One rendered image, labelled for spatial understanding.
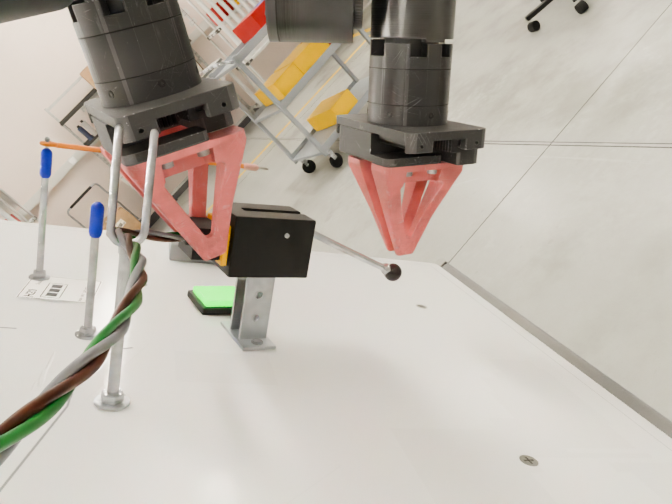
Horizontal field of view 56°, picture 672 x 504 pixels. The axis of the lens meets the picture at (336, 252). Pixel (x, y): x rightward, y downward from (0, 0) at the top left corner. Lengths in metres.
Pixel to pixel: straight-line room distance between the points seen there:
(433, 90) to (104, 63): 0.21
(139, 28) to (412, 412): 0.26
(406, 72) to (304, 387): 0.21
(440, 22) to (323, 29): 0.08
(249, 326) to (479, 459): 0.17
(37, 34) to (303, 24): 8.09
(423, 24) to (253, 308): 0.22
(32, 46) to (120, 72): 8.13
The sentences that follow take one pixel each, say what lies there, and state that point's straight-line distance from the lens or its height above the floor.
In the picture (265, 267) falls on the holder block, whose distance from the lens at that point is 0.41.
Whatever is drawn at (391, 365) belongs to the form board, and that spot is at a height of 1.00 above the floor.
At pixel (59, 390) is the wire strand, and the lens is 0.17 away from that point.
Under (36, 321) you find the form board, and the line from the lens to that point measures 0.45.
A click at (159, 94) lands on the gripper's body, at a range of 0.36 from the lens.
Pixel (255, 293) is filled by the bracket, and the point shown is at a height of 1.10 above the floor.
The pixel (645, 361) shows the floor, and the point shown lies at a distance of 1.72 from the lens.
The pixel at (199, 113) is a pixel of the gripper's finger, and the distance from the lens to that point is 0.36.
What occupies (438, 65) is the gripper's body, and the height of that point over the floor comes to 1.11.
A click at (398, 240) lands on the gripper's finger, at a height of 1.04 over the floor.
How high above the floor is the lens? 1.24
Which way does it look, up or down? 22 degrees down
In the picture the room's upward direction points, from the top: 46 degrees counter-clockwise
